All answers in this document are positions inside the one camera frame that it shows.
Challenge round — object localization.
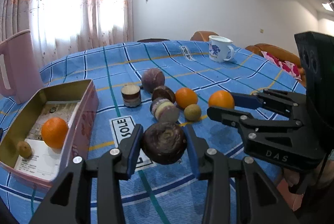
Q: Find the orange fruit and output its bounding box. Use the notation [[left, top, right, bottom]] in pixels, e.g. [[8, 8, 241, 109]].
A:
[[208, 90, 235, 109], [175, 87, 198, 109], [41, 117, 68, 149]]

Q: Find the dark purple passion fruit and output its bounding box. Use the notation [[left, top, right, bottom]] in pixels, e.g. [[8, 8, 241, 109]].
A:
[[140, 122, 187, 165]]

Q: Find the cut purple yam slice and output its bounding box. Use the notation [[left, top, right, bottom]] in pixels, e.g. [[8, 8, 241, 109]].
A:
[[121, 84, 142, 108]]

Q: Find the large purple round fruit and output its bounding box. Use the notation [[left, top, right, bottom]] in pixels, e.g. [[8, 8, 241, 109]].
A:
[[142, 68, 165, 93]]

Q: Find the person right hand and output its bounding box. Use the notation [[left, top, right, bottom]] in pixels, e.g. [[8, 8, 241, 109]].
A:
[[282, 149, 334, 189]]

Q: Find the green kiwi on table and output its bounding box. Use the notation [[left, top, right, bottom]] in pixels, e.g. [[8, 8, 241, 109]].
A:
[[183, 104, 201, 122]]

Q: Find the white blue floral mug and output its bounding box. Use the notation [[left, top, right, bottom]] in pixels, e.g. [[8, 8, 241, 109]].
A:
[[209, 35, 235, 63]]

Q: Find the red floral cushion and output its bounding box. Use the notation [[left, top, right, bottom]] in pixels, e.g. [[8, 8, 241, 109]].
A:
[[261, 51, 302, 81]]

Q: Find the orange fruit in tin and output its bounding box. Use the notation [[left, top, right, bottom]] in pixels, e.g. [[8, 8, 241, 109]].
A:
[[41, 117, 68, 149]]

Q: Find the paper leaflet in tin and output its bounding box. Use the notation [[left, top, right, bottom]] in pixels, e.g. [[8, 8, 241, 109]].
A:
[[14, 101, 79, 181]]

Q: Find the dark brown mangosteen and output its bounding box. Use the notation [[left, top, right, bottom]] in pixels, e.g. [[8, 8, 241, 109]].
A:
[[152, 85, 176, 103]]

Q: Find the pink metal tin box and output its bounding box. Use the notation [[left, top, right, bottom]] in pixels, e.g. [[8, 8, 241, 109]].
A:
[[1, 79, 99, 189]]

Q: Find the kiwi in tin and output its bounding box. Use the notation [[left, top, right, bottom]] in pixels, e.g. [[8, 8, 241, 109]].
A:
[[17, 141, 32, 158]]

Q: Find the dark round stool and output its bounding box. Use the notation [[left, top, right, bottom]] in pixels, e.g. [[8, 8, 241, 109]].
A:
[[137, 38, 169, 43]]

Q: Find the pink plastic pitcher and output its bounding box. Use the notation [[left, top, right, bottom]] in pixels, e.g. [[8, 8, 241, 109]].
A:
[[1, 29, 43, 104]]

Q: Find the floral sheer curtain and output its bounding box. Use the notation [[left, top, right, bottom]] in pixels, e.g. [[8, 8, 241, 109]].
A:
[[1, 0, 134, 67]]

